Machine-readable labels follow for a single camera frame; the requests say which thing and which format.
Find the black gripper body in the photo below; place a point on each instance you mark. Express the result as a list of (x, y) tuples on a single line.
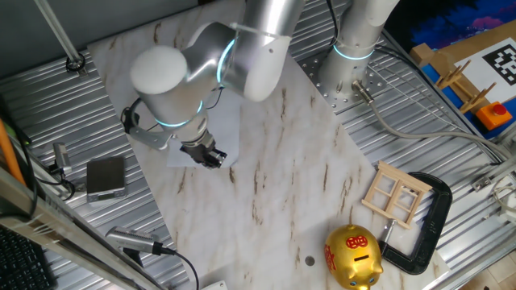
[(199, 152)]

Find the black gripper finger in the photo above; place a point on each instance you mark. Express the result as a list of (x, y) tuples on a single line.
[(220, 156), (210, 163)]

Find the white paper sheet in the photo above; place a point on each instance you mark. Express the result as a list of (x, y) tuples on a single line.
[(225, 121)]

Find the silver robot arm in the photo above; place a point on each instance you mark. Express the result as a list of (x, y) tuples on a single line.
[(250, 44)]

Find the small digital scale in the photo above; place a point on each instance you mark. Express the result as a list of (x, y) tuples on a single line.
[(105, 175)]

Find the small silver coin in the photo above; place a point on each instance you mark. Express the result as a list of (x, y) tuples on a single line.
[(309, 261)]

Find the gold piggy bank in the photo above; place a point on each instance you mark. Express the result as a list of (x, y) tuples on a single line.
[(352, 258)]

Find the orange pole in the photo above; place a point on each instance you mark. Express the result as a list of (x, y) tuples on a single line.
[(9, 157)]

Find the black keyboard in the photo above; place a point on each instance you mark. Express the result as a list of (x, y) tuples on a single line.
[(20, 262)]

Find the black C-clamp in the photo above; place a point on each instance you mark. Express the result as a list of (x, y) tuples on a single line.
[(437, 217)]

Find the small wooden block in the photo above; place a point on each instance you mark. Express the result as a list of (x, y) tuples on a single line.
[(422, 54)]

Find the wooden peg rack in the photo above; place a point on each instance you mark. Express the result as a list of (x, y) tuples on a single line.
[(467, 86)]

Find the dark blue patterned cloth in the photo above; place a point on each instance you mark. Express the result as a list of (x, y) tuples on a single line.
[(443, 20)]

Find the orange emergency stop button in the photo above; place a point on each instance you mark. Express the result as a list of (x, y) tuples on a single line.
[(493, 116)]

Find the printed marker tag sheet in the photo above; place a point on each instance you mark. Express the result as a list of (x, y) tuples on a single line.
[(489, 66)]

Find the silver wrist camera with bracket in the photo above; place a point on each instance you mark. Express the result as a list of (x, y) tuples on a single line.
[(149, 139)]

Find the long silver camera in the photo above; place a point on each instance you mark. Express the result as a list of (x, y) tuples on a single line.
[(133, 239)]

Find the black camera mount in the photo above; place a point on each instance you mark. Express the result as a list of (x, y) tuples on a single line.
[(133, 258)]

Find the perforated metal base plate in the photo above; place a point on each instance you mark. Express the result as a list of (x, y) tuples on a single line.
[(314, 76)]

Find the small silver camera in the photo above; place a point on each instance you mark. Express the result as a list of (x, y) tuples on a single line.
[(61, 157)]

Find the aluminium frame beam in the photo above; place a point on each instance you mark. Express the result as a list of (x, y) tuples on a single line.
[(60, 233)]

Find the wooden window frame model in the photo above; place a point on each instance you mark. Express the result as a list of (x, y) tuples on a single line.
[(397, 195)]

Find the aluminium camera pole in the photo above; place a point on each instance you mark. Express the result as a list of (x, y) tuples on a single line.
[(56, 28)]

